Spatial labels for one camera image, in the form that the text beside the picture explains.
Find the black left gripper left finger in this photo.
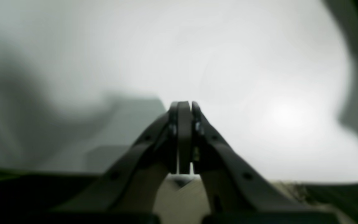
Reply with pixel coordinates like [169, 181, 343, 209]
[23, 101, 185, 224]

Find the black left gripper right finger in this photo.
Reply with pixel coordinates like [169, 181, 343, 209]
[185, 101, 339, 224]

